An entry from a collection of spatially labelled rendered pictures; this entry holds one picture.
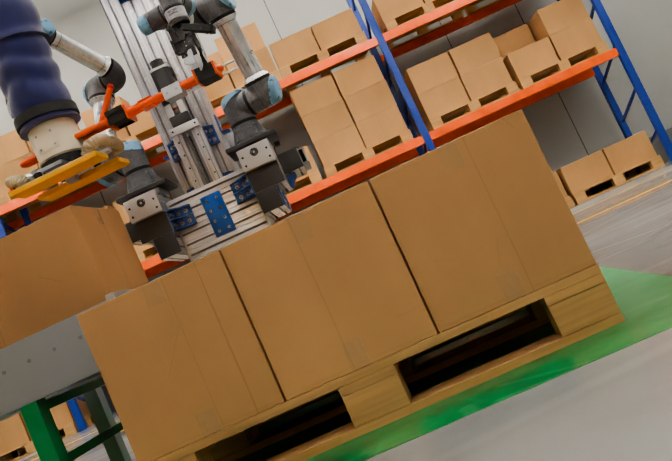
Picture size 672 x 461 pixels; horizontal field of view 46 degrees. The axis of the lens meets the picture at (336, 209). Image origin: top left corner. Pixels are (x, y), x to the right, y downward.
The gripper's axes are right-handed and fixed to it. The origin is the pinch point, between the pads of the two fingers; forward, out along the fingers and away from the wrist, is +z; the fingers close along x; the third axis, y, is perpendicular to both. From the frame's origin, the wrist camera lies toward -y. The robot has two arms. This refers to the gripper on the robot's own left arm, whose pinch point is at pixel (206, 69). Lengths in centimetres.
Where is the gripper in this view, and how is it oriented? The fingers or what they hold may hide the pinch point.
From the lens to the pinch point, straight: 282.2
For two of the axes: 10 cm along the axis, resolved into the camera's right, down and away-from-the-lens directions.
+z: 4.1, 9.1, -0.9
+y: -9.0, 4.2, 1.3
